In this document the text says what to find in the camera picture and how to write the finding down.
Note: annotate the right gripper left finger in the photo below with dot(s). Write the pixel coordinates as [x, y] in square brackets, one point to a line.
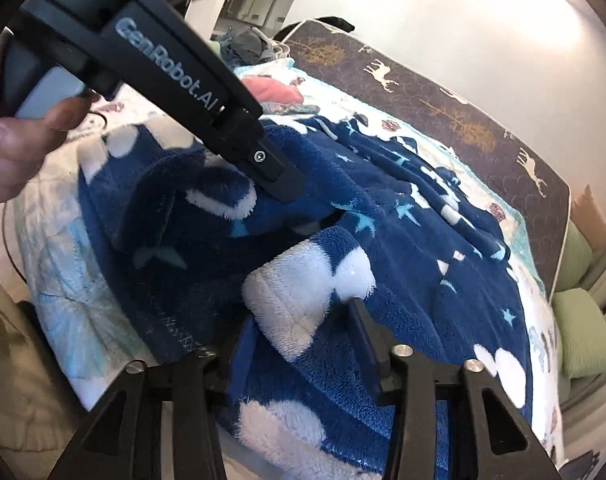
[151, 416]

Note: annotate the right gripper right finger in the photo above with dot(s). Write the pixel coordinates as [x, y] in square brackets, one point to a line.
[487, 436]

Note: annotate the navy blue fleece garment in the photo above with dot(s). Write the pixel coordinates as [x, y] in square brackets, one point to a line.
[190, 247]

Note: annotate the dark clothes pile in basket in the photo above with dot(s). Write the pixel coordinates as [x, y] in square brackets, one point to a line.
[249, 46]

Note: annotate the person's left hand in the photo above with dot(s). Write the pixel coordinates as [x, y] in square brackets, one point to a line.
[25, 143]

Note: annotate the near green pillow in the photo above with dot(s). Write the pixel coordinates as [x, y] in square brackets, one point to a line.
[582, 329]

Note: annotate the green pillow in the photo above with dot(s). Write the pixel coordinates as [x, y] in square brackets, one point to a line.
[576, 258]
[582, 329]

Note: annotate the white seashell print quilt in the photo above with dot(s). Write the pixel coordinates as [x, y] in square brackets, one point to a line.
[89, 332]

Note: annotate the folded red pink garment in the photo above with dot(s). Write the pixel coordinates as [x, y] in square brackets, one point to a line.
[270, 90]

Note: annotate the far green pillow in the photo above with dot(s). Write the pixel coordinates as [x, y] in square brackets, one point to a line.
[576, 258]

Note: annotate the folded floral patterned garment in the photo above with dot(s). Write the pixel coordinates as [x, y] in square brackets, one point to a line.
[282, 109]

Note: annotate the beige pillow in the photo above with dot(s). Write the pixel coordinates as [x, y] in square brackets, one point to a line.
[589, 219]

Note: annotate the dark deer print mattress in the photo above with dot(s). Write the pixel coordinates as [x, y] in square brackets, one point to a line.
[497, 156]

